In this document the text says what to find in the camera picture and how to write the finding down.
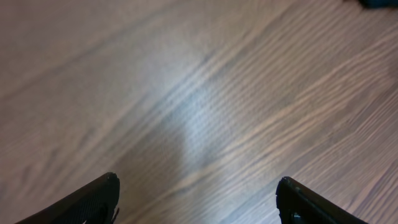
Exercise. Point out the black t-shirt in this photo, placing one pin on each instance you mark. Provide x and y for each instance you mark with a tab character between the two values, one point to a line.
378	4

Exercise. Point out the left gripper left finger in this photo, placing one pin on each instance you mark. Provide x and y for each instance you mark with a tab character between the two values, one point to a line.
94	203

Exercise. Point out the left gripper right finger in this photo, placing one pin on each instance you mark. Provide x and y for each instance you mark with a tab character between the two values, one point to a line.
298	204

